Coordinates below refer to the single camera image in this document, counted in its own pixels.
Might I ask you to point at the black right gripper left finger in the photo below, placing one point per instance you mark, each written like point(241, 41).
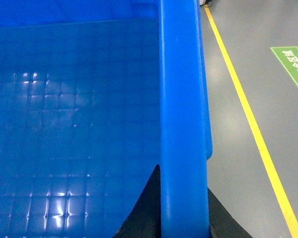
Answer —
point(144, 221)

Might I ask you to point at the large blue plastic crate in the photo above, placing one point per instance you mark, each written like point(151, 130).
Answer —
point(93, 95)

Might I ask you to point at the green floor sign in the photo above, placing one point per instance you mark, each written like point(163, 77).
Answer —
point(288, 57)

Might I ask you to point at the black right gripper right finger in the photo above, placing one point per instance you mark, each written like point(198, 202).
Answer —
point(222, 224)

